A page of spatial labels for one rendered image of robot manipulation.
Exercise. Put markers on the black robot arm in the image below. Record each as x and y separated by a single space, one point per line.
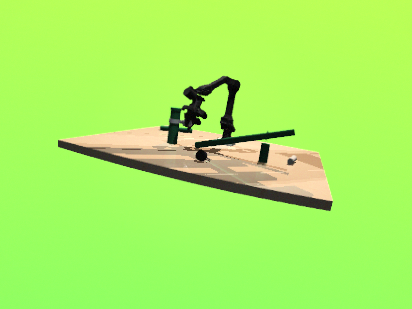
226 121

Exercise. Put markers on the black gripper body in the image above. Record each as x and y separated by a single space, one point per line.
190 109

